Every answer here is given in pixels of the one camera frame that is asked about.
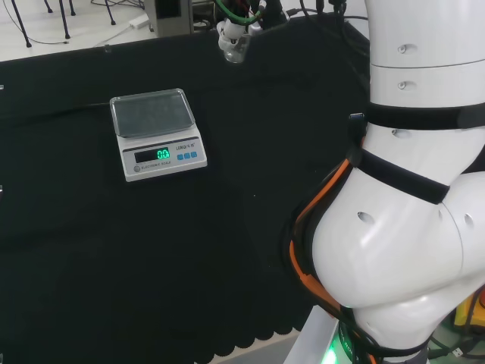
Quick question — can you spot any green cable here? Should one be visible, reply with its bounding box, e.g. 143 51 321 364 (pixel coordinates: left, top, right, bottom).
215 0 265 27

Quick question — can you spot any black bench cloth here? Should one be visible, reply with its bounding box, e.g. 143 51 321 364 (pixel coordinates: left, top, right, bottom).
0 14 374 364

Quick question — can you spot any grey metal post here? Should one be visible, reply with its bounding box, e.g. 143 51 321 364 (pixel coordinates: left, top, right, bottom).
145 0 195 37

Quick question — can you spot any orange cable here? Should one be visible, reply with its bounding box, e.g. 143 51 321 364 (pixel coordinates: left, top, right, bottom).
289 158 378 364

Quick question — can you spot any small clear glass beaker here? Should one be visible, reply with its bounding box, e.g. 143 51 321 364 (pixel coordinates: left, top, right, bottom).
223 33 252 64

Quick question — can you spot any black tripod leg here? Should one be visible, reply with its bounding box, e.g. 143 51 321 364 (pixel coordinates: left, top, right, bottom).
10 0 32 49

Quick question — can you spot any white electronic balance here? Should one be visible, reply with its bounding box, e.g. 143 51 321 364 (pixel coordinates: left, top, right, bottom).
109 88 208 183

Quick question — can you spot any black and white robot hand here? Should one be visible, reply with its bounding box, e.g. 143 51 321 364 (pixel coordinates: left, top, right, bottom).
213 0 289 53

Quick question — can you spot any yellow stop button box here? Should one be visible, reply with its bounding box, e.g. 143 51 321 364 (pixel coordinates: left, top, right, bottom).
452 284 485 331

